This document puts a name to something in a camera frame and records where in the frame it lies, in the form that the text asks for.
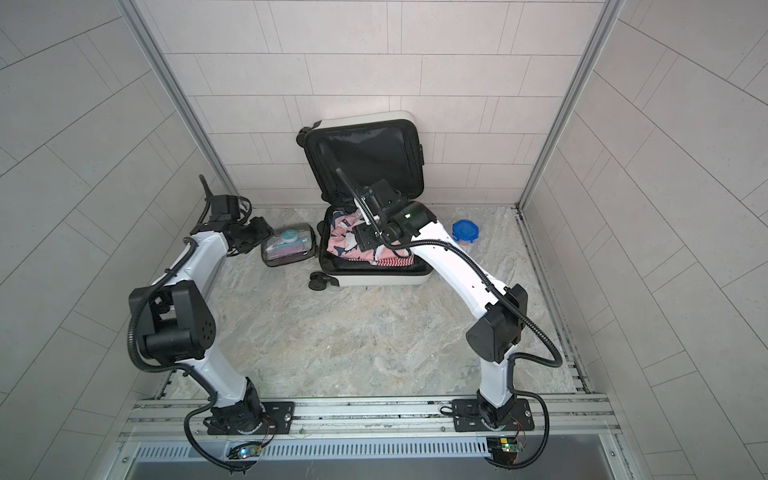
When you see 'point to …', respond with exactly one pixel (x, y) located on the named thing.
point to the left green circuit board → (244, 451)
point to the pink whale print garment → (342, 240)
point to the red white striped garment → (397, 260)
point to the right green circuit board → (504, 447)
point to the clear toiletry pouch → (288, 244)
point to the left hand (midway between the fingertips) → (274, 225)
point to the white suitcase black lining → (368, 148)
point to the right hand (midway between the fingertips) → (363, 235)
